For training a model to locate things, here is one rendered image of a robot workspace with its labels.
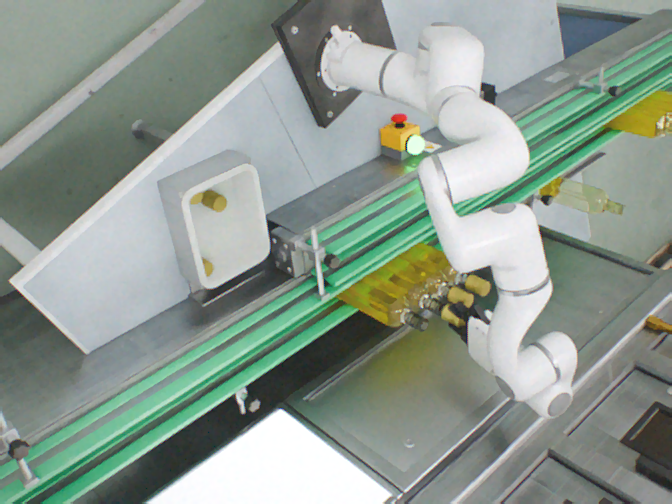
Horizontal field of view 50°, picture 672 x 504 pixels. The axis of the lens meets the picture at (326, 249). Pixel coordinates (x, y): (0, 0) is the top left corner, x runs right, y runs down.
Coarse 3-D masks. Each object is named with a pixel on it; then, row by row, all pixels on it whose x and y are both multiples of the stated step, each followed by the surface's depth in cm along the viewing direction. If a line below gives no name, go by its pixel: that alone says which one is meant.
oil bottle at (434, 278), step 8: (400, 256) 163; (408, 256) 163; (392, 264) 161; (400, 264) 160; (408, 264) 160; (416, 264) 160; (424, 264) 159; (408, 272) 158; (416, 272) 157; (424, 272) 157; (432, 272) 156; (440, 272) 156; (424, 280) 155; (432, 280) 154; (440, 280) 155; (432, 288) 154; (432, 296) 155; (440, 296) 156
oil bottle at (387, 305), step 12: (348, 288) 156; (360, 288) 155; (372, 288) 154; (384, 288) 154; (348, 300) 158; (360, 300) 155; (372, 300) 152; (384, 300) 150; (396, 300) 150; (408, 300) 150; (372, 312) 153; (384, 312) 150; (396, 312) 148; (396, 324) 150
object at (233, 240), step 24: (240, 168) 139; (192, 192) 133; (216, 192) 146; (240, 192) 148; (192, 216) 144; (216, 216) 148; (240, 216) 152; (264, 216) 148; (192, 240) 137; (216, 240) 150; (240, 240) 155; (264, 240) 150; (216, 264) 149; (240, 264) 149
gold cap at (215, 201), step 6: (204, 192) 144; (210, 192) 143; (204, 198) 143; (210, 198) 142; (216, 198) 141; (222, 198) 142; (204, 204) 144; (210, 204) 142; (216, 204) 141; (222, 204) 143; (216, 210) 142; (222, 210) 143
